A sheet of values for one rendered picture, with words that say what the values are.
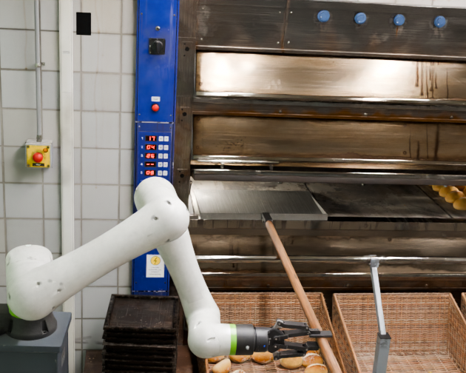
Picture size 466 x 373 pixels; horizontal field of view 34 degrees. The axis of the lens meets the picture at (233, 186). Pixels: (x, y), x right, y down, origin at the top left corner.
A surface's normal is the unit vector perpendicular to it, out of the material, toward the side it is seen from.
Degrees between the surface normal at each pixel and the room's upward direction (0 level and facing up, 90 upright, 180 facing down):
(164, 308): 0
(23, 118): 90
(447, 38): 90
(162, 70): 90
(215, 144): 70
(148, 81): 90
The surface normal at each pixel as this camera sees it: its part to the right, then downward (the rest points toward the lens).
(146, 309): 0.06, -0.95
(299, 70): 0.13, -0.03
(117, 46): 0.11, 0.32
